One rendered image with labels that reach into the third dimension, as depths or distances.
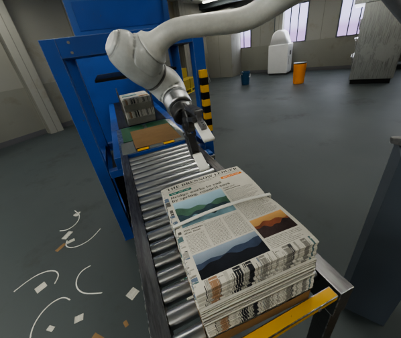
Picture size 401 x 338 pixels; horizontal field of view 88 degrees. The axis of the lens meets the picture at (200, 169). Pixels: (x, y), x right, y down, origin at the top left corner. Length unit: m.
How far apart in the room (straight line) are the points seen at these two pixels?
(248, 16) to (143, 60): 0.32
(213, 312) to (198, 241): 0.14
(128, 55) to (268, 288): 0.67
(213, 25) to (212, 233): 0.55
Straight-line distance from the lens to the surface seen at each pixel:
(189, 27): 0.68
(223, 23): 0.70
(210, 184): 0.67
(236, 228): 0.53
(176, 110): 0.68
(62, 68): 1.54
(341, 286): 0.77
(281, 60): 9.93
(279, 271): 0.53
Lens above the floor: 1.42
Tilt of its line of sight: 30 degrees down
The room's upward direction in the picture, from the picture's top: 8 degrees counter-clockwise
